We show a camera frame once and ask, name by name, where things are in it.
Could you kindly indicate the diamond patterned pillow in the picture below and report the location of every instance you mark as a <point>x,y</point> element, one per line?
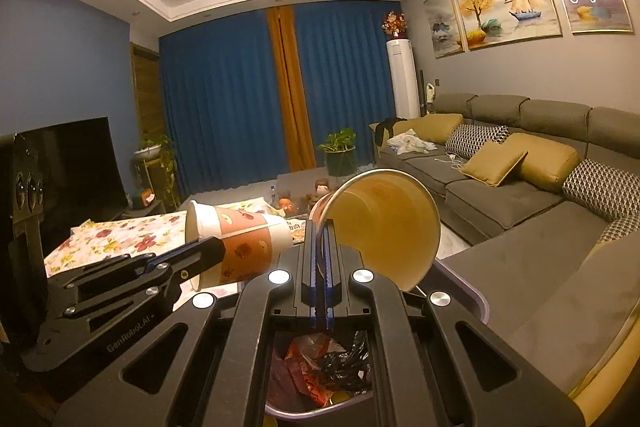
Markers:
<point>600,189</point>
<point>472,139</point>

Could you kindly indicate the large yellow pillow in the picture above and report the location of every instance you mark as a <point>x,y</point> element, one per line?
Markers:
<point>550,162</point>

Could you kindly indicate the black clothing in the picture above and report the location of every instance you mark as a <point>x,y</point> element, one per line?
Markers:
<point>387,129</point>

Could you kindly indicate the orange flower decoration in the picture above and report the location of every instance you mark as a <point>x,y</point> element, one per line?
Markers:
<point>394,24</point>

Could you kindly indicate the black television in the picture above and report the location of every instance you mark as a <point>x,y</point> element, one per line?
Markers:
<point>80,172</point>

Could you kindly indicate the wooden door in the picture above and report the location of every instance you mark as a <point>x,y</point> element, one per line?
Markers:
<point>147,92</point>

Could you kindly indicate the small yellow pillow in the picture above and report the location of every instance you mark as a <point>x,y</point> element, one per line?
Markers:
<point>492,164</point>

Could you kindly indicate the floral tablecloth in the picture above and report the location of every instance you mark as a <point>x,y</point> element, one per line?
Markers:
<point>125,237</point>

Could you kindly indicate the orange curtain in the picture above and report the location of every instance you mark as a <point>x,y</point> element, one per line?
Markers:
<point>290,92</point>

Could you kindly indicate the wide blue curtain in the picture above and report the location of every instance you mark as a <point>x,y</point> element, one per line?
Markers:
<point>220,107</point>

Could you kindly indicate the misty landscape painting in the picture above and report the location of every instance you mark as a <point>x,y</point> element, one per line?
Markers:
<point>445,24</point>

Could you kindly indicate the fruit print paper cup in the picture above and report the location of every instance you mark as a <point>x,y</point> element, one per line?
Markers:
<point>250,247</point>

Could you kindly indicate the grey trash bin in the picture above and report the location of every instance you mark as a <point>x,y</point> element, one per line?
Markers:
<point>465,292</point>

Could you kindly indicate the white handheld vacuum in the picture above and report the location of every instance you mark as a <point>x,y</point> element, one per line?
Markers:
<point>430,99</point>

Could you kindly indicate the small orange box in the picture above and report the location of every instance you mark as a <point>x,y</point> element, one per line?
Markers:
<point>145,197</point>

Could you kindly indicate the white printed snack bag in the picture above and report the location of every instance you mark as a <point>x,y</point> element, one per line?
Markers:
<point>298,232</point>

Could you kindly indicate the white standing air conditioner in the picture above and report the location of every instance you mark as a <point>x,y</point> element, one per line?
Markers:
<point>404,79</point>

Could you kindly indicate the dark television cabinet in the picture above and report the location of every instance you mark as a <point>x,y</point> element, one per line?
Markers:
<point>145,210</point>

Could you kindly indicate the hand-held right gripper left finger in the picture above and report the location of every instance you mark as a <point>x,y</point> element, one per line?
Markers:
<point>305,277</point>

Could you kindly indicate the white clothes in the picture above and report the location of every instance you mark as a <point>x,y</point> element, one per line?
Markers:
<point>410,142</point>

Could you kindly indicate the long yellow pillow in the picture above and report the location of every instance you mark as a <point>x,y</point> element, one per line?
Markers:
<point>435,127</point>

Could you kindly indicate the grey sectional sofa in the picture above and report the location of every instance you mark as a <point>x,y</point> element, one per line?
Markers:
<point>505,207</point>

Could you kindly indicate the brown-haired doll figurine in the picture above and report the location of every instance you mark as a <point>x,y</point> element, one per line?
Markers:
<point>320,186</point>

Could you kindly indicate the houndstooth pillow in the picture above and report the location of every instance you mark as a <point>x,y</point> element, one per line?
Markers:
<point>622,227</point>

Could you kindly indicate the small orange round object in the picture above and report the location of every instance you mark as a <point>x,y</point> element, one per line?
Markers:
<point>286,205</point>

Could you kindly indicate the trailing potted plant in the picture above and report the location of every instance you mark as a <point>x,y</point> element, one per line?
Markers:
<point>160,147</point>

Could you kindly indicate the grey and yellow cushion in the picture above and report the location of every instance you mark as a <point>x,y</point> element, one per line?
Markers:
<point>590,322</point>

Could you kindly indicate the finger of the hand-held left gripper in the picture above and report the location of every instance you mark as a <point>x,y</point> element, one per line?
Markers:
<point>150,263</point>
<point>150,294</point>

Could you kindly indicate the gold plant stand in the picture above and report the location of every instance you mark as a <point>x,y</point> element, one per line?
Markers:
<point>160,184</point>

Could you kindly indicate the black plastic bag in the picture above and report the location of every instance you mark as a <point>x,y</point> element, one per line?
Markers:
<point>345,364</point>

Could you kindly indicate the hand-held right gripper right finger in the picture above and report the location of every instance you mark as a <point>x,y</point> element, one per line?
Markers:
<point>345,277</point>

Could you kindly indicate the green plant in dark pot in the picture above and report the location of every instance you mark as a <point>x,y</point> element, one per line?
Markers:
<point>340,154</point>

